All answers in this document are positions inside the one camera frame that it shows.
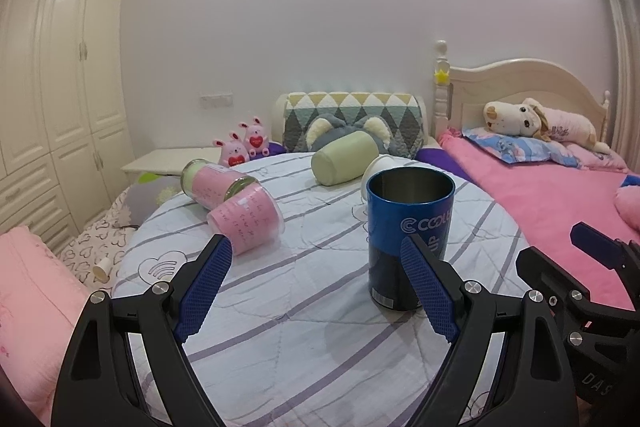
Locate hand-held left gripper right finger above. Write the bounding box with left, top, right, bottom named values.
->
left=399, top=237, right=576, bottom=427

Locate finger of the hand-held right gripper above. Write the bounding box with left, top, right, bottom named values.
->
left=570, top=222, right=640, bottom=277
left=515, top=247, right=597, bottom=325

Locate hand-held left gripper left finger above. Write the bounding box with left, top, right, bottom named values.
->
left=50, top=233, right=235, bottom=427

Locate pink plastic cup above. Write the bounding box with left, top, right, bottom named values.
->
left=206, top=184, right=285, bottom=257

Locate blue metal cup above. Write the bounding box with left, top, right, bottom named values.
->
left=365, top=167, right=456, bottom=312

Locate white cup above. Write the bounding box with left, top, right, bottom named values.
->
left=361, top=154, right=401, bottom=198

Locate pale green cup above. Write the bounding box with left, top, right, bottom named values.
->
left=311, top=131, right=380, bottom=186

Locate pink cushion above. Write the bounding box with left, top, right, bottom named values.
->
left=615, top=184, right=640, bottom=229

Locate pink bed sheet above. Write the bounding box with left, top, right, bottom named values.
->
left=437, top=129, right=640, bottom=308

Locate glass jar with pink label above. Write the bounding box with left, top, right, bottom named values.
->
left=180, top=158, right=258, bottom=212

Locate grey cloth with green print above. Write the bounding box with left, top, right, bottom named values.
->
left=125, top=172, right=184, bottom=228

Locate heart print sheet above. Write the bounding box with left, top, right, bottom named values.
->
left=57, top=184, right=146, bottom=294

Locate blue printed pillow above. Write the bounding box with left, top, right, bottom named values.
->
left=462, top=127, right=581, bottom=168

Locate white nightstand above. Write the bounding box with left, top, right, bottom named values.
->
left=121, top=147, right=223, bottom=180

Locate pink plush bunny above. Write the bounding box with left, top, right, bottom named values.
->
left=212, top=132, right=249, bottom=168
left=238, top=117, right=271, bottom=158

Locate cream plush dog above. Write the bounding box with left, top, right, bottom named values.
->
left=482, top=98, right=612, bottom=155

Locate pink quilt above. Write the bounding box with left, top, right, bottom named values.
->
left=0, top=227, right=94, bottom=419

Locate grey plush cushion with ears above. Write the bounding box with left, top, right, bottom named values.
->
left=305, top=114, right=421, bottom=160

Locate cream wooden bed headboard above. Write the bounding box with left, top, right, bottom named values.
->
left=432, top=39, right=613, bottom=144

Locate triangle patterned quilted cover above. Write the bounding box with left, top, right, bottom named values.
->
left=282, top=92, right=423, bottom=154

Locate cream wardrobe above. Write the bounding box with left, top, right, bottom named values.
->
left=0, top=0, right=134, bottom=258

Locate white door frame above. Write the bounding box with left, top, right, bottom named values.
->
left=595, top=0, right=640, bottom=158

